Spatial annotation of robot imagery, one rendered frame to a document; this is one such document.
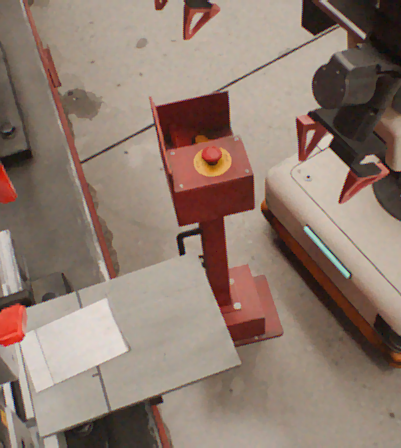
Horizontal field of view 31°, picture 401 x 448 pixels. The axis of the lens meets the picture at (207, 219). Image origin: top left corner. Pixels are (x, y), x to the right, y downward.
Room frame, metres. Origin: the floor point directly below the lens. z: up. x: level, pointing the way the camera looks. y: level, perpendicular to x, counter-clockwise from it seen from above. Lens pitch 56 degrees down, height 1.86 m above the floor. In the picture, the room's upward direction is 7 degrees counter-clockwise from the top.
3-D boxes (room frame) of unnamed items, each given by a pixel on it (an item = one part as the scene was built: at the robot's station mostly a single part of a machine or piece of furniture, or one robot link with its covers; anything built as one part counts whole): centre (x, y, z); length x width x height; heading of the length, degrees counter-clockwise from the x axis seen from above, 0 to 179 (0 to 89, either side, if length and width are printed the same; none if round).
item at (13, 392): (0.40, 0.28, 0.98); 0.20 x 0.03 x 0.03; 13
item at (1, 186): (0.53, 0.25, 1.20); 0.04 x 0.02 x 0.10; 103
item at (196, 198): (0.89, -0.01, 0.75); 0.20 x 0.16 x 0.18; 7
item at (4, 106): (0.97, 0.36, 0.89); 0.30 x 0.05 x 0.03; 13
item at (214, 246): (0.89, -0.01, 0.39); 0.05 x 0.05 x 0.54; 7
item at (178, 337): (0.40, 0.13, 1.00); 0.26 x 0.18 x 0.01; 103
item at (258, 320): (0.89, -0.04, 0.06); 0.25 x 0.20 x 0.12; 97
